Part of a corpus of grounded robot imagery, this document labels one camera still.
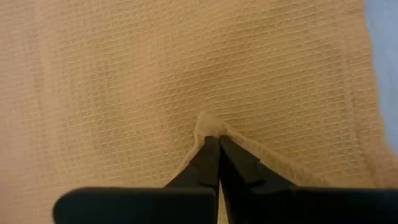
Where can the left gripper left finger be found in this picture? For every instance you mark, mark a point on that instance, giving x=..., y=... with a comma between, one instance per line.
x=140, y=205

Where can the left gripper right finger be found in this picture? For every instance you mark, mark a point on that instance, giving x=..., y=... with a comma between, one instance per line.
x=295, y=207

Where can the orange waffle-weave towel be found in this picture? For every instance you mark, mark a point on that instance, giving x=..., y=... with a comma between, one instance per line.
x=155, y=77

